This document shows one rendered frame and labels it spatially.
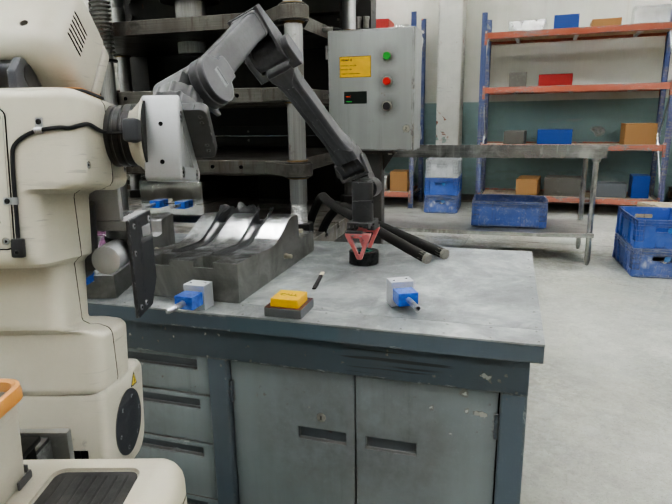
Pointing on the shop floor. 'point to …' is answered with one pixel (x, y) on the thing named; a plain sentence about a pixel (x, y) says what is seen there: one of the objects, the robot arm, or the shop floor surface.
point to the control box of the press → (377, 93)
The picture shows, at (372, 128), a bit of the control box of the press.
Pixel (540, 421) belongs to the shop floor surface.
